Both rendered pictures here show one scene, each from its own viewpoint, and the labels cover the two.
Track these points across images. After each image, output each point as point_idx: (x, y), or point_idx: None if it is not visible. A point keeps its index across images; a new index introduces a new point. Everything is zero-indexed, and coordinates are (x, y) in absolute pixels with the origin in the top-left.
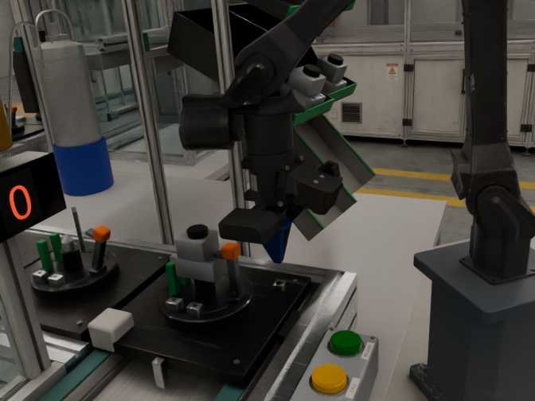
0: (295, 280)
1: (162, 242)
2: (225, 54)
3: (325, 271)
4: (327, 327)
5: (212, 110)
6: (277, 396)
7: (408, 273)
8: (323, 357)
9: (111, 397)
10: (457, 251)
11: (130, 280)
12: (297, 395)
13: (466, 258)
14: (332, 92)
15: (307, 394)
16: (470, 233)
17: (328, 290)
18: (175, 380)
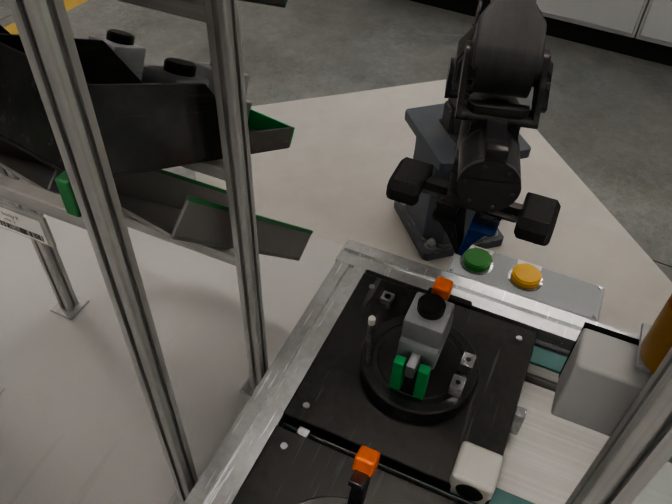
0: (372, 285)
1: (183, 472)
2: (245, 102)
3: (341, 263)
4: (448, 272)
5: (511, 142)
6: (548, 313)
7: None
8: (493, 279)
9: (528, 488)
10: (437, 139)
11: (348, 478)
12: (544, 300)
13: (457, 137)
14: None
15: (541, 293)
16: (452, 117)
17: (382, 265)
18: None
